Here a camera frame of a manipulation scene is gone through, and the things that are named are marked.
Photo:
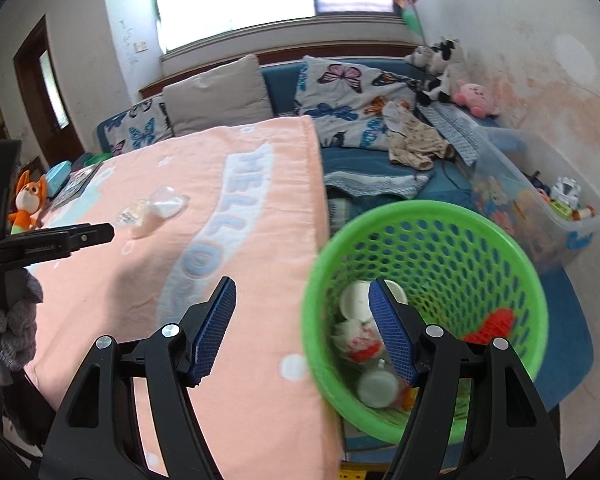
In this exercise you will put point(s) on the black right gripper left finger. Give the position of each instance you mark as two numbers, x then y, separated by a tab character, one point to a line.
127	413

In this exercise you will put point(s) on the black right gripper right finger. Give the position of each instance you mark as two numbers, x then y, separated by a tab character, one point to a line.
508	432

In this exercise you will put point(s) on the red foam fruit net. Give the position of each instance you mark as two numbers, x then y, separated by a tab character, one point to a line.
497	324

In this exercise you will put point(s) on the clear jelly cup printed lid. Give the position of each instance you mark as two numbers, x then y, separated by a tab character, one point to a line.
139	219

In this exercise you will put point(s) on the red white wrapper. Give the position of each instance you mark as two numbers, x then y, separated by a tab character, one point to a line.
357	341

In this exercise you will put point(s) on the clear plastic bottle yellow label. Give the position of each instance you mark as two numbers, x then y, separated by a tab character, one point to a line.
378	385

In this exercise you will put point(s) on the grey knit gloved hand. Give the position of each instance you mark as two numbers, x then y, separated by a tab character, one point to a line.
20	294

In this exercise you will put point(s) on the orange fox plush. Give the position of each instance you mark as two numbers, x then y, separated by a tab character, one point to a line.
29	201

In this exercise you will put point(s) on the green plastic mesh basket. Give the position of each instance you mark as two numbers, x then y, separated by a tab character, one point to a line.
455	266

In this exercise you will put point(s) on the butterfly print pillow left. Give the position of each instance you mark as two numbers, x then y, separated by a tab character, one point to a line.
145	123

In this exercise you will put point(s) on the butterfly print pillow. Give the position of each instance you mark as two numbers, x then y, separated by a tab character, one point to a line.
345	101
145	123

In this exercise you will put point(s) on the clear plastic toy bin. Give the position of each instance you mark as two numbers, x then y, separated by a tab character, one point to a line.
531	192

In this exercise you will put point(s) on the peach hello tablecloth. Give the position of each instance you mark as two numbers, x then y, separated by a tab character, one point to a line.
256	213

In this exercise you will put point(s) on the beige cushion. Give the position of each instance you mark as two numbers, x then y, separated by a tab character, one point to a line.
230	95

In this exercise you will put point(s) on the white knitted blanket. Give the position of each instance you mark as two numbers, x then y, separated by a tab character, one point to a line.
361	185

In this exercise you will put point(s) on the patterned grey white cloth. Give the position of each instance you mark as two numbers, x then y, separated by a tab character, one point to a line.
459	129

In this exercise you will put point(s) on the beige patterned crumpled garment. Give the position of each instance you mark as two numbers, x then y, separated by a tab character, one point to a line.
413	143

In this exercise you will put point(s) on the blue sofa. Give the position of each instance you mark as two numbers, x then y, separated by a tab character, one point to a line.
569	354

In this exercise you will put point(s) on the pink round plush toy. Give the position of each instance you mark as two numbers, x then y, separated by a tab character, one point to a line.
476	99

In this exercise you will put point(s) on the butterfly print pillow right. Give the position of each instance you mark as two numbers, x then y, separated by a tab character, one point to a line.
345	101

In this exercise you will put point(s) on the black white cow plush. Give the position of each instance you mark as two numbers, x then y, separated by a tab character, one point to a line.
444	64

